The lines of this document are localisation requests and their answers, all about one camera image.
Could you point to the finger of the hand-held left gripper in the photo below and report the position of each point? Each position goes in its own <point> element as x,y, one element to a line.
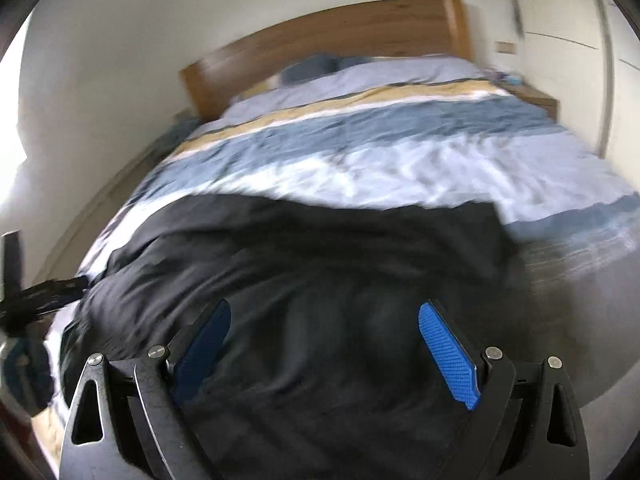
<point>55,294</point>

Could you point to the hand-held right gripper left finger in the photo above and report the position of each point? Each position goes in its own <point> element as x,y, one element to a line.
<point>202,352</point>

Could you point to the blue pillow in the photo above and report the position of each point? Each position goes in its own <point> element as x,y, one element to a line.
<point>315,66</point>

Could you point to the white wardrobe with drawers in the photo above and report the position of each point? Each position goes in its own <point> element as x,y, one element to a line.
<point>565,60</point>

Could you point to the black puffer jacket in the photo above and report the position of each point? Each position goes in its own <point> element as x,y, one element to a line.
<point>300,270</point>

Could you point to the teal cloth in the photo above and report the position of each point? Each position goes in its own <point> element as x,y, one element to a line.
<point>177,130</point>

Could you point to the wall switch plate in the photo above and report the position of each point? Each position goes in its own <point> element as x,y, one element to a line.
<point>505,47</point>

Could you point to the wooden headboard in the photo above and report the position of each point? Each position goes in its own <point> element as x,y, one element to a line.
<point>325,35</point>

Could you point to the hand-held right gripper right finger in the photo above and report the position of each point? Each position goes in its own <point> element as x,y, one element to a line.
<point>447,355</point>

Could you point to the white wardrobe sliding door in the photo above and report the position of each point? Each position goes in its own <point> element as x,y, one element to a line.
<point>627,90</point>

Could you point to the wooden nightstand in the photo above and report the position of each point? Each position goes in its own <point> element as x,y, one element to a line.
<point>535,97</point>

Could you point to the striped duvet bed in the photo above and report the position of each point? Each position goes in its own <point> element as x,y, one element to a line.
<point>390,140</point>

